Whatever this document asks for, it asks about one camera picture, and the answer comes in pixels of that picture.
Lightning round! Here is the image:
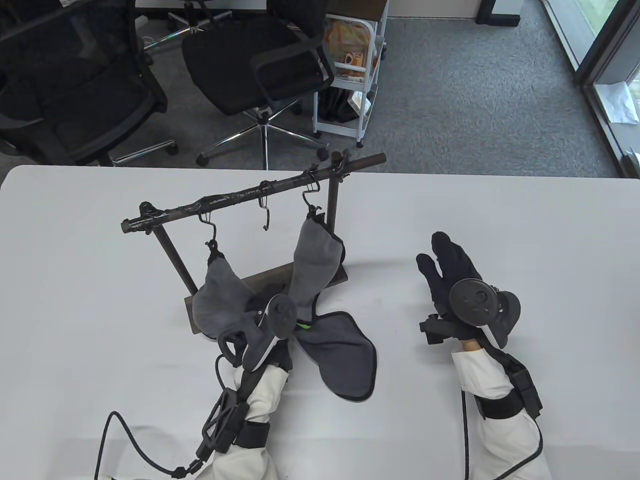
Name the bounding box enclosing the person's right hand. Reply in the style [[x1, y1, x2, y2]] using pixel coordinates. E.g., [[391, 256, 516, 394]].
[[416, 231, 485, 318]]

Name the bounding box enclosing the person's left hand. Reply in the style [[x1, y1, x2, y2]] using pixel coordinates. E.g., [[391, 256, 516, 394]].
[[272, 300, 321, 371]]

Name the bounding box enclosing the grey tracking controller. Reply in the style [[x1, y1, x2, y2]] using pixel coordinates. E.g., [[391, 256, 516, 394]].
[[217, 294, 297, 372], [448, 278, 522, 349]]

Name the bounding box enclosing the grey and blue hand towel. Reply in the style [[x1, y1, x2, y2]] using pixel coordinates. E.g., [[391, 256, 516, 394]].
[[295, 311, 378, 403]]

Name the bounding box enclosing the person's left forearm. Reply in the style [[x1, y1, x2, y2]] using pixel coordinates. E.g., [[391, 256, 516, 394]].
[[197, 362, 292, 480]]

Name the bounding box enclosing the person's right forearm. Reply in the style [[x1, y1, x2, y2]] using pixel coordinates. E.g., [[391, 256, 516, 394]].
[[451, 347, 552, 480]]

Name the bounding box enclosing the dark hanging rack stand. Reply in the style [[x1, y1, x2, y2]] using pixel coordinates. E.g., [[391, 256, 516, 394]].
[[120, 152, 387, 336]]

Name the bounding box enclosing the white rolling cart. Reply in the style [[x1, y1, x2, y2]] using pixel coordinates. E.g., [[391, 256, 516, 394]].
[[313, 0, 390, 148]]

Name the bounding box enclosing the black bag in cart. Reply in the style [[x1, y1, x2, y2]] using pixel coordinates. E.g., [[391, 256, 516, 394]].
[[318, 87, 361, 123]]

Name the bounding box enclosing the white sheet of paper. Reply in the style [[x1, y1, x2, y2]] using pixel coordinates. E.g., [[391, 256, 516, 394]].
[[595, 81, 640, 124]]

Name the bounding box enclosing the orange snack bag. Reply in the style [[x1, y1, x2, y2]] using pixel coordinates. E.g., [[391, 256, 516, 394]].
[[324, 15, 377, 78]]

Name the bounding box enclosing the black desk leg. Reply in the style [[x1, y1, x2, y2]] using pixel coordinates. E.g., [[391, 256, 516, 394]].
[[475, 0, 523, 27]]

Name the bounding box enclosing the black office chair with armrest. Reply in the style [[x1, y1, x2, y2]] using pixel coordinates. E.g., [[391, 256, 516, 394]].
[[181, 0, 336, 168]]

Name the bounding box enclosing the chrome chair base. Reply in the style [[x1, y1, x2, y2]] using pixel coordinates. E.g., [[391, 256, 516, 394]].
[[142, 0, 236, 51]]

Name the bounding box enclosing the black mesh office chair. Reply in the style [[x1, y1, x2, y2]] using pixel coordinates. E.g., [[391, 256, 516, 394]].
[[0, 0, 179, 167]]

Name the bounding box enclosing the black wrist camera unit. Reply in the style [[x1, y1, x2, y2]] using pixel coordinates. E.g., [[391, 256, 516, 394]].
[[507, 367, 544, 417], [196, 390, 249, 462]]

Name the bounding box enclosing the black braided cable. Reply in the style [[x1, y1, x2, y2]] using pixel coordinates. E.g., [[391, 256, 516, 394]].
[[94, 352, 236, 480], [460, 391, 545, 480]]

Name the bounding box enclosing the black window frame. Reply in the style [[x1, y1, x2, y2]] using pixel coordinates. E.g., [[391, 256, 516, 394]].
[[542, 0, 640, 179]]

